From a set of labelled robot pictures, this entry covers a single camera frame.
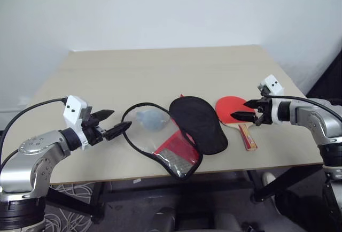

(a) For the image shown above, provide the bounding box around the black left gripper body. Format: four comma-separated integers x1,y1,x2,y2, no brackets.
81,105,108,146

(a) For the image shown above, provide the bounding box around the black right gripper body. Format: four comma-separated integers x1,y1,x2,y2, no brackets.
254,86,273,127

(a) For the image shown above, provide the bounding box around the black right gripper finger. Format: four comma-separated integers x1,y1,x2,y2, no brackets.
230,111,257,123
243,98,265,109

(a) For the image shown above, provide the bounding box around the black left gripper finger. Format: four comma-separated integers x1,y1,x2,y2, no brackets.
91,109,116,122
103,121,133,142

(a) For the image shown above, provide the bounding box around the red table tennis paddle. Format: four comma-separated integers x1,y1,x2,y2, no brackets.
214,96,258,152

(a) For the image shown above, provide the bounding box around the black clear paddle case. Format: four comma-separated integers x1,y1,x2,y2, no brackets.
122,94,229,182

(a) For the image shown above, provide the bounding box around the white rounded object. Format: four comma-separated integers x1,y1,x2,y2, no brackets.
261,172,276,190

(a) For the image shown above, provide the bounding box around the grey rounded shape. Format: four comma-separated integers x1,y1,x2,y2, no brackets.
151,207,177,232

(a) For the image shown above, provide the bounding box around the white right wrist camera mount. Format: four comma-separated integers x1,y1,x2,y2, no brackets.
257,74,284,123

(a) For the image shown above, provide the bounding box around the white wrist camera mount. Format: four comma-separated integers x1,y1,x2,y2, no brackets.
63,95,94,152
257,74,284,123

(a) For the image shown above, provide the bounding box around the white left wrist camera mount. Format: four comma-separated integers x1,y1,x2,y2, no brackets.
63,95,94,152

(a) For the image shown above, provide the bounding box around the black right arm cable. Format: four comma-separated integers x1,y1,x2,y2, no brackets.
263,95,342,123

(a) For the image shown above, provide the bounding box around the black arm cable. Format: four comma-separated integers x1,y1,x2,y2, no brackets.
0,97,67,169
263,95,342,123

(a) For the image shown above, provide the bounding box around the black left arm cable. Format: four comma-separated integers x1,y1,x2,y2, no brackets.
0,97,67,169

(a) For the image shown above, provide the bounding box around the black table frame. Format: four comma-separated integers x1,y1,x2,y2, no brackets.
44,165,324,225

